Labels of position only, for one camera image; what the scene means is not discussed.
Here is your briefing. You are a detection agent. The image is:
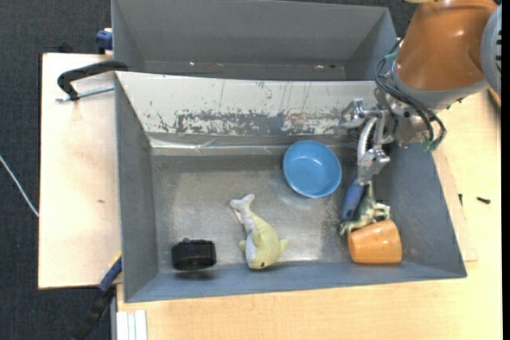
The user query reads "yellow and grey plush dolphin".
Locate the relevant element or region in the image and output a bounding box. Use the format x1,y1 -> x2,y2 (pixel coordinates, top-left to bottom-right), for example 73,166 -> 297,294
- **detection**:
229,193 -> 290,272

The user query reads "blue bowl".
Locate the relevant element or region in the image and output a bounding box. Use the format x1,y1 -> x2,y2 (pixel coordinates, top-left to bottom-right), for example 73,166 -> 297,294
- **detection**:
282,139 -> 343,199

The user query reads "black round roll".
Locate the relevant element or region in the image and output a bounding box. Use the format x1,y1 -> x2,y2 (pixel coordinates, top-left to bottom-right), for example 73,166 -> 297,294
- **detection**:
171,237 -> 218,272

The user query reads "blue-handled tool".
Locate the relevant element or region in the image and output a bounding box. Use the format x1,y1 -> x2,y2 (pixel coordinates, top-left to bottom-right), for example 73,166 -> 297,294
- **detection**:
340,176 -> 366,222

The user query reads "orange cup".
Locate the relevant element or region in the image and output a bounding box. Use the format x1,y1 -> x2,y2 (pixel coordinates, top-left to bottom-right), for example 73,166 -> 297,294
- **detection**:
347,219 -> 403,265

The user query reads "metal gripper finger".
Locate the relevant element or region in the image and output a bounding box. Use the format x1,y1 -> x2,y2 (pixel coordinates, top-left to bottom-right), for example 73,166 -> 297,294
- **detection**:
338,98 -> 367,131
355,147 -> 391,188

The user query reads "green toy dinosaur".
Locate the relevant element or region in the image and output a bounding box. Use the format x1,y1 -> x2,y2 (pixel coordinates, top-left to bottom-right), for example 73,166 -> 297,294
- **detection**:
338,190 -> 392,236

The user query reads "grey metal bin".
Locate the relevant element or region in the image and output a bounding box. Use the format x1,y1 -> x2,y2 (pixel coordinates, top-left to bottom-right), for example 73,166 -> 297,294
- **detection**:
110,0 -> 468,303

